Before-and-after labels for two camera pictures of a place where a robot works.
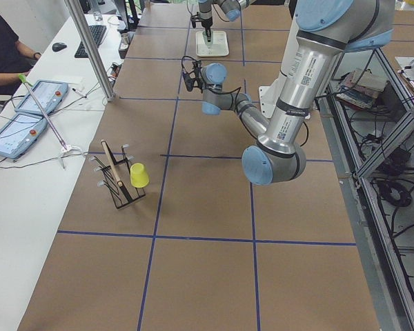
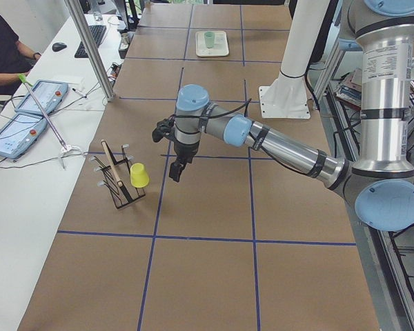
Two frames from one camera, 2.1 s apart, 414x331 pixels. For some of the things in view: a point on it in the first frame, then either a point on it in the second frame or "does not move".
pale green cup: [210, 44] does not move
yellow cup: [139, 178] does not move
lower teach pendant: [16, 136] does not move
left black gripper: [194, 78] to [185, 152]
